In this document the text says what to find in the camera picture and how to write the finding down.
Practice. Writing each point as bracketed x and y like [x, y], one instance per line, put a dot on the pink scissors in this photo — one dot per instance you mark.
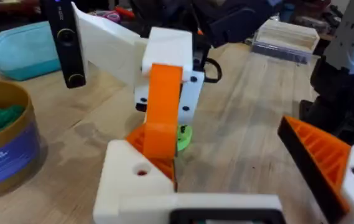
[108, 15]

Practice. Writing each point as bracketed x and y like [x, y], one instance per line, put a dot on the orange ribbed wedge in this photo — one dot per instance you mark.
[164, 168]

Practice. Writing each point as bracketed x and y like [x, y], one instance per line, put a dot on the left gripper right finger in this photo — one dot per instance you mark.
[319, 155]

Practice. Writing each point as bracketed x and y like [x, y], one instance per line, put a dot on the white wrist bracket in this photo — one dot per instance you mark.
[111, 46]

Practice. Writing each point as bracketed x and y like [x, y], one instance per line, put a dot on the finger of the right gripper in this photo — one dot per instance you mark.
[164, 102]

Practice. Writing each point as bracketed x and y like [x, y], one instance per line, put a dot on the green disc with holes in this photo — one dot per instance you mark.
[185, 140]

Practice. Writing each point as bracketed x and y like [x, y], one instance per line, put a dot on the clear plastic box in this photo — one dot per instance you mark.
[285, 40]

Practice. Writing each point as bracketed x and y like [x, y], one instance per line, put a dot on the teal zip pouch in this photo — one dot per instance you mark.
[24, 53]

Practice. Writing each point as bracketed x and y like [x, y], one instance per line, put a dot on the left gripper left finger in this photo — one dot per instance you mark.
[127, 180]

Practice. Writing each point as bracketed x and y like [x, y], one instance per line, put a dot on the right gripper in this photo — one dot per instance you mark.
[232, 25]

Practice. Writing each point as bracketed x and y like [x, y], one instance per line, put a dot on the brown tub with toys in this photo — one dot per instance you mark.
[5, 149]

